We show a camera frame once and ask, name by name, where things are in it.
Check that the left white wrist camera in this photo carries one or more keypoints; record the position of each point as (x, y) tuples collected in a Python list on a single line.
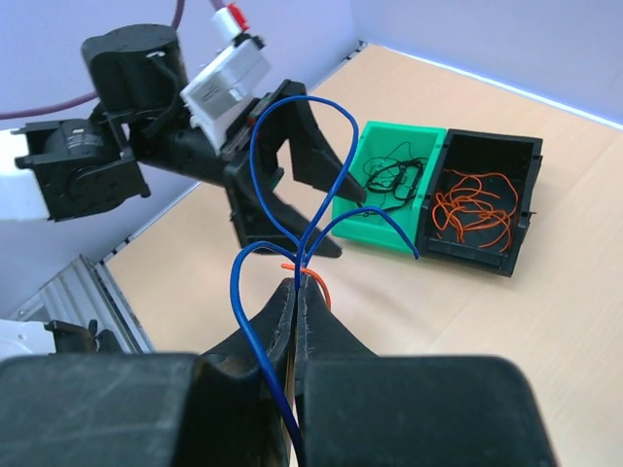
[(223, 89)]

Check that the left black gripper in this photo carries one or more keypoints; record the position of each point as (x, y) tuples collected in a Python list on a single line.
[(138, 74)]

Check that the green plastic bin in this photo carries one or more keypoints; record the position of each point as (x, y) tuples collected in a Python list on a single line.
[(394, 164)]

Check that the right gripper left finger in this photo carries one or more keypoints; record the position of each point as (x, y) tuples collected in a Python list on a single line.
[(70, 396)]

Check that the aluminium rail frame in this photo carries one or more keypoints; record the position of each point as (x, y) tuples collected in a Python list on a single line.
[(81, 292)]

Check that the black plastic bin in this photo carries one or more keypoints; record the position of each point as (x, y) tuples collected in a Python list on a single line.
[(477, 207)]

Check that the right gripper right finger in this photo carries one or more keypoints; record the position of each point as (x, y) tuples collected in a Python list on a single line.
[(357, 408)]

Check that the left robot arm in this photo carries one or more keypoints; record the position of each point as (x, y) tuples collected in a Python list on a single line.
[(77, 173)]

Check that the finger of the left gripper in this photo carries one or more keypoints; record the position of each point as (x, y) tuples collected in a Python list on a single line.
[(314, 162), (274, 220)]

